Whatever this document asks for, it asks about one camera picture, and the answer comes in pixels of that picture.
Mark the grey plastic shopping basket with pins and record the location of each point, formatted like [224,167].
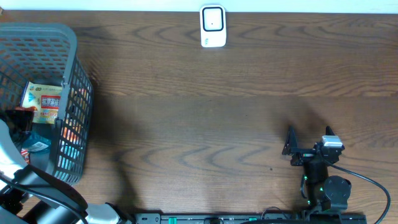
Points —
[37,54]

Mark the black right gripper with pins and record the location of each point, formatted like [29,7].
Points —
[291,147]

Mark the red Top chocolate bar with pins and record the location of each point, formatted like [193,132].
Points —
[23,117]

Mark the yellow white snack bag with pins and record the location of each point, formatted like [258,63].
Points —
[44,100]

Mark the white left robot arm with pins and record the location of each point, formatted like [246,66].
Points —
[29,195]

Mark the teal wet wipes pack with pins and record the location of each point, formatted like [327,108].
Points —
[36,143]

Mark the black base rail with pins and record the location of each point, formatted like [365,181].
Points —
[270,217]

